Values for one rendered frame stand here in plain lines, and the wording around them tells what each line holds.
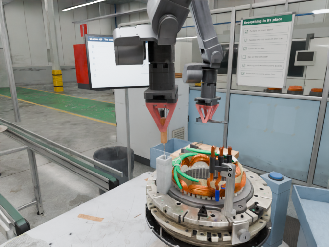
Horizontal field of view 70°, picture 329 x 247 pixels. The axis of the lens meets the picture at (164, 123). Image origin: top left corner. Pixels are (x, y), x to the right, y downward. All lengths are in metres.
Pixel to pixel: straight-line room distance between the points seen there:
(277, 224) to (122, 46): 0.75
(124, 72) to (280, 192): 1.14
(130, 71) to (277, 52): 1.71
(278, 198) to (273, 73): 2.08
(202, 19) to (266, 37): 2.04
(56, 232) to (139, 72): 1.04
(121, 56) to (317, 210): 0.63
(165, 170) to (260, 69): 2.40
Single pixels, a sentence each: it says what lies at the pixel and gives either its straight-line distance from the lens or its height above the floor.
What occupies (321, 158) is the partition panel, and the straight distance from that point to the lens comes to 2.93.
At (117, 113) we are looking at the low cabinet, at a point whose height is 0.66.
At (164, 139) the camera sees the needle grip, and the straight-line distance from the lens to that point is 0.55.
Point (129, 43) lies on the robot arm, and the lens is 0.49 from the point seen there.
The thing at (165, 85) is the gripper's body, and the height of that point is 1.36.
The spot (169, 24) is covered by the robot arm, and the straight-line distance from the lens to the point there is 0.45.
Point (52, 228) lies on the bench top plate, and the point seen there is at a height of 0.78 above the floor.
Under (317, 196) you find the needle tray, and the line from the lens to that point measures 0.82.
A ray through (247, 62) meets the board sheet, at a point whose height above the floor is 1.39.
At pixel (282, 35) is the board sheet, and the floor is 1.66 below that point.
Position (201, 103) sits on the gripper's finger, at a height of 1.26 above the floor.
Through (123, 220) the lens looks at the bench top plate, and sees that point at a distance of 1.06.
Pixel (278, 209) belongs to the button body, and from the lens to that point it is 0.91.
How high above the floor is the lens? 1.41
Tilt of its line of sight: 15 degrees down
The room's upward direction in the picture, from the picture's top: straight up
